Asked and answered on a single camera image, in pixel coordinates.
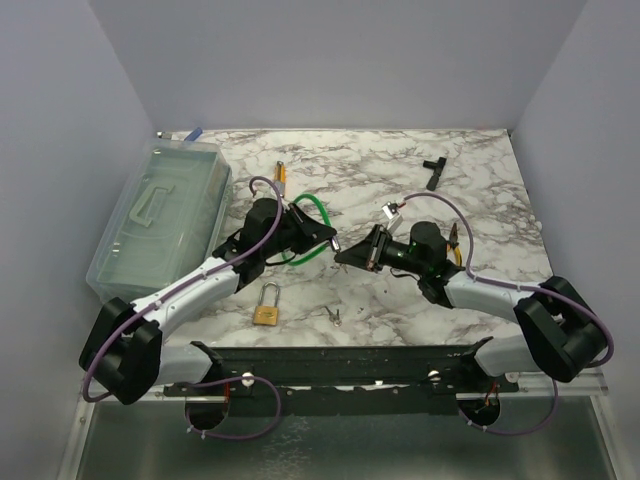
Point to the yellow utility knife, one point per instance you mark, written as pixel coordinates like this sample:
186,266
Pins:
280,178

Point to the brass padlock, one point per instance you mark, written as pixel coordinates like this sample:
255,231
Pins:
267,315

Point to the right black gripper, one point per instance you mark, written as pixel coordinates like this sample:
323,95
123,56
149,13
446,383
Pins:
367,253

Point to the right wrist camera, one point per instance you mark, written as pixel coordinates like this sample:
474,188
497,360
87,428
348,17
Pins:
393,214

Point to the yellow handled pliers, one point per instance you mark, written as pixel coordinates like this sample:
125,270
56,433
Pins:
453,245

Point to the small silver key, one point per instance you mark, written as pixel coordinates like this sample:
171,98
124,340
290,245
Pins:
342,267

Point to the black T-shaped tool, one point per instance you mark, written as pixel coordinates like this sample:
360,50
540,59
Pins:
437,168

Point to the spare silver keys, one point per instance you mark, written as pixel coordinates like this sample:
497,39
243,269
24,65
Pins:
334,316

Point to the green cable lock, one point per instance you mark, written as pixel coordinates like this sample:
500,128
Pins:
326,219

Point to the clear plastic storage box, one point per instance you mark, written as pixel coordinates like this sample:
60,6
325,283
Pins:
168,219

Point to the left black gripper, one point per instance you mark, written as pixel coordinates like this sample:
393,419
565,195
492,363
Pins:
311,231

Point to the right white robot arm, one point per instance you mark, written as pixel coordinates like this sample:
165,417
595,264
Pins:
558,336

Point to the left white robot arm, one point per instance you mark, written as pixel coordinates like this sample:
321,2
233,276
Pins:
125,351

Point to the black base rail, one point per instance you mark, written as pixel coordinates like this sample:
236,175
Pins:
330,381

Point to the blue pen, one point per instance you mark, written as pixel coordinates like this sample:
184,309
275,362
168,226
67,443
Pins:
193,135

